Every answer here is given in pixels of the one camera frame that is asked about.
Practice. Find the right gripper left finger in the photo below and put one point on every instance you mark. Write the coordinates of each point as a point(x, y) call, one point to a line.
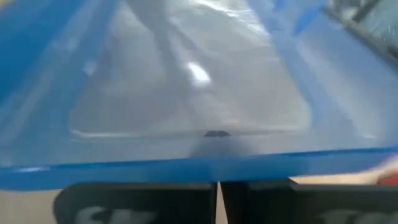
point(174, 202)

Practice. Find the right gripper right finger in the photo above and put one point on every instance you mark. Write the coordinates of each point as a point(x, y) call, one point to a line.
point(311, 202)

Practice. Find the blue plastic supply box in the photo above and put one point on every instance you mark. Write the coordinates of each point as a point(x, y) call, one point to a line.
point(186, 93)

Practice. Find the red desk lamp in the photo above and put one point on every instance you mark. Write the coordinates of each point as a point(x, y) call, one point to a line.
point(388, 180)

